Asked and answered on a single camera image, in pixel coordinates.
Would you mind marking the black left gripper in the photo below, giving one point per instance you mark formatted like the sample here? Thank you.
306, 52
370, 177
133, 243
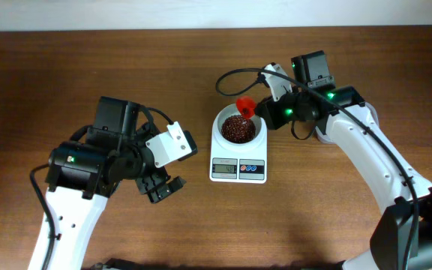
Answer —
158, 178

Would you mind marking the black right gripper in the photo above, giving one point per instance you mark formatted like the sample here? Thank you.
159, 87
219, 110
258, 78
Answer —
266, 109

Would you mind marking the red plastic measuring scoop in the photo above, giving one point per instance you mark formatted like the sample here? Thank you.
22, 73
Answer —
246, 106

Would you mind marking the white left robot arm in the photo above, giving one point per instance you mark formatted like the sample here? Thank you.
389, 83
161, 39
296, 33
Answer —
83, 172

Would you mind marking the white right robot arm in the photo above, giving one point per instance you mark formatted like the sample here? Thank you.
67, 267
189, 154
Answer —
403, 237

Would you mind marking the white digital kitchen scale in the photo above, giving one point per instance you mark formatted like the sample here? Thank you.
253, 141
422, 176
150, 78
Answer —
238, 165

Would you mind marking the clear plastic bean container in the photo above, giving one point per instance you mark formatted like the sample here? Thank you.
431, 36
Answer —
324, 138

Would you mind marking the white round bowl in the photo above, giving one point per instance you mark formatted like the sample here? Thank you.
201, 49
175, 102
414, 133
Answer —
231, 110

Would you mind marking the red beans in bowl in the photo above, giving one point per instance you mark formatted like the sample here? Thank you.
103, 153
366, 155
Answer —
238, 129

